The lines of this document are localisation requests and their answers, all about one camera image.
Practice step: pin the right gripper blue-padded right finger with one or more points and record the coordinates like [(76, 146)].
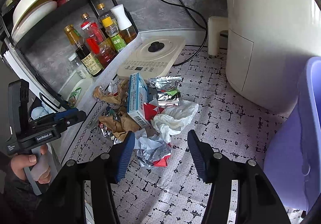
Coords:
[(203, 157)]

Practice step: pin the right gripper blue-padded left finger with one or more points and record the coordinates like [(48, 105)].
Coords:
[(120, 156)]

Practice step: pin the brown paper bag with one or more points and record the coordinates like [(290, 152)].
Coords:
[(115, 123)]

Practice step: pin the blue white cardboard box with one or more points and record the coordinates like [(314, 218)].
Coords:
[(137, 96)]

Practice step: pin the black metal kitchen rack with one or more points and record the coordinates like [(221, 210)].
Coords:
[(14, 57)]

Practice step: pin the person's left hand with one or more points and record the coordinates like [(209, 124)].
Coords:
[(19, 162)]

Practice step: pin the crumpled white silver wrapper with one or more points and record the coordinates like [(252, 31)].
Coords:
[(151, 151)]

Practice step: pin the crumpled white tissue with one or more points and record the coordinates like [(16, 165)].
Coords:
[(172, 120)]

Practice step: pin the red white small packet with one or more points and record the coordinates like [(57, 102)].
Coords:
[(150, 111)]

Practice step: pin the white lidded food container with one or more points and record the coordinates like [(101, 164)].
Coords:
[(74, 89)]

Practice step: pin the silver foil snack wrapper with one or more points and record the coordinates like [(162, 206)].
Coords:
[(168, 93)]

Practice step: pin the small clear white-capped bottle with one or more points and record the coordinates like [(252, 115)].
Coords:
[(79, 67)]

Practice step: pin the purple plastic bucket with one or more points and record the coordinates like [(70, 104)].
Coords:
[(292, 161)]

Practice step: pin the dark soy sauce bottle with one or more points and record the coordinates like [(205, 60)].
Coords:
[(83, 52)]

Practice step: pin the cream induction cooker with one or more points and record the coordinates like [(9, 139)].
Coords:
[(153, 58)]

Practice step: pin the red-capped oil bottle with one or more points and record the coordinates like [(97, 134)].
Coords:
[(98, 43)]

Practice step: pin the white-top oil dispenser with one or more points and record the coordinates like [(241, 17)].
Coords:
[(127, 30)]

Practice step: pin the yellow-capped green label bottle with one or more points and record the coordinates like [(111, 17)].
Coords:
[(114, 34)]

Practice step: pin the clear gold-capped bottle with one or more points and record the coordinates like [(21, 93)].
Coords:
[(103, 12), (87, 19)]

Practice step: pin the white plate stack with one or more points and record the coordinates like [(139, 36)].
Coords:
[(36, 15)]

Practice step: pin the cream air fryer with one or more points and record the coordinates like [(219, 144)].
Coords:
[(269, 42)]

